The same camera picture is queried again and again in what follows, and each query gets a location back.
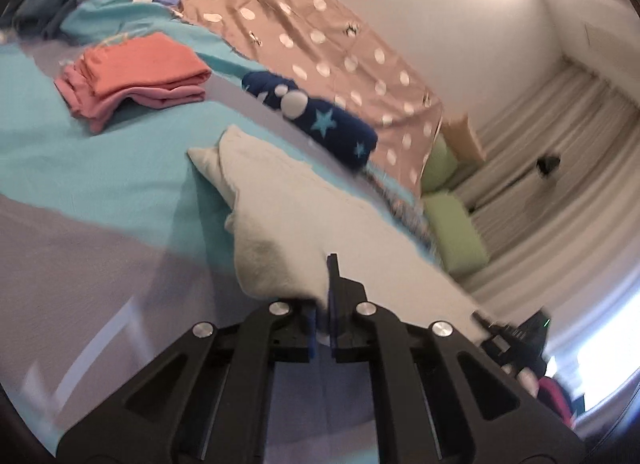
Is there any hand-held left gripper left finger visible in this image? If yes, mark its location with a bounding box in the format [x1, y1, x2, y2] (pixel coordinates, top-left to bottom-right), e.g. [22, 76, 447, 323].
[56, 300, 321, 464]

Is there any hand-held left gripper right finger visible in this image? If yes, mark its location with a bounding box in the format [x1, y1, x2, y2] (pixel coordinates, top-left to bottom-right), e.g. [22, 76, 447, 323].
[326, 253, 586, 464]

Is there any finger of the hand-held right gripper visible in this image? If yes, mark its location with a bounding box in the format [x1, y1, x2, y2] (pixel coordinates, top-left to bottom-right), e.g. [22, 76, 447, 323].
[471, 310, 507, 341]

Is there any cream white towel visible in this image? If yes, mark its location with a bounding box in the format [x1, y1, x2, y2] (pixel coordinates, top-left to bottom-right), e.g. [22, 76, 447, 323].
[187, 124, 506, 351]

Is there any small green pillow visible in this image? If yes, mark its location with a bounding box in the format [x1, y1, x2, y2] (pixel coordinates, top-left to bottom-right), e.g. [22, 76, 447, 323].
[422, 191, 491, 276]

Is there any beige curtain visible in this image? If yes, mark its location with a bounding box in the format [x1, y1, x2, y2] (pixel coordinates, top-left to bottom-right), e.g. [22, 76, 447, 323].
[450, 61, 640, 395]

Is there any large green pillow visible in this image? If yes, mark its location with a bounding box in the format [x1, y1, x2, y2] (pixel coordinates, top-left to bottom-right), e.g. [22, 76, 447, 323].
[422, 136, 463, 192]

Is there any black floor lamp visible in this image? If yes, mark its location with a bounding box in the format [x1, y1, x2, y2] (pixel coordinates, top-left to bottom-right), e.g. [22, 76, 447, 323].
[467, 154, 563, 212]

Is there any navy star print blanket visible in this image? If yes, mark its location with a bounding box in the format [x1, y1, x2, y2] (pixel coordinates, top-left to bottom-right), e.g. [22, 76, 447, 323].
[241, 70, 378, 172]

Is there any beige pillow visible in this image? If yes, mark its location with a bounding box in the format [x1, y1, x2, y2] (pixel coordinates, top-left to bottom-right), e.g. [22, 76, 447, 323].
[440, 114, 487, 166]

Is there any pink polka dot sheet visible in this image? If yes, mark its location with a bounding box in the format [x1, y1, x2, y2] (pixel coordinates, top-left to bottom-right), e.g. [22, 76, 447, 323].
[177, 0, 446, 197]

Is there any folded pink garment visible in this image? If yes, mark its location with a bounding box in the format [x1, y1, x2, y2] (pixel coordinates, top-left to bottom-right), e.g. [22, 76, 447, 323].
[54, 64, 207, 135]

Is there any folded coral garment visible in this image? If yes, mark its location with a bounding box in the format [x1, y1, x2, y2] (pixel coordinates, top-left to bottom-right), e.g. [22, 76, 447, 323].
[75, 33, 213, 100]

